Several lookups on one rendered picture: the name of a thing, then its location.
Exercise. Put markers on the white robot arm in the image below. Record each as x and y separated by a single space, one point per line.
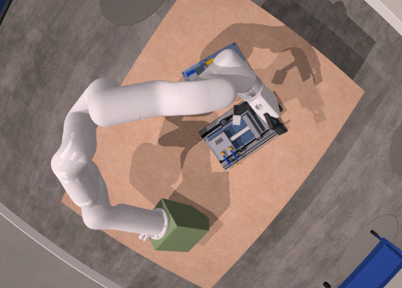
105 104

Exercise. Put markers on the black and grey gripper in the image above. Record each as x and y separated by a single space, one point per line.
265 104

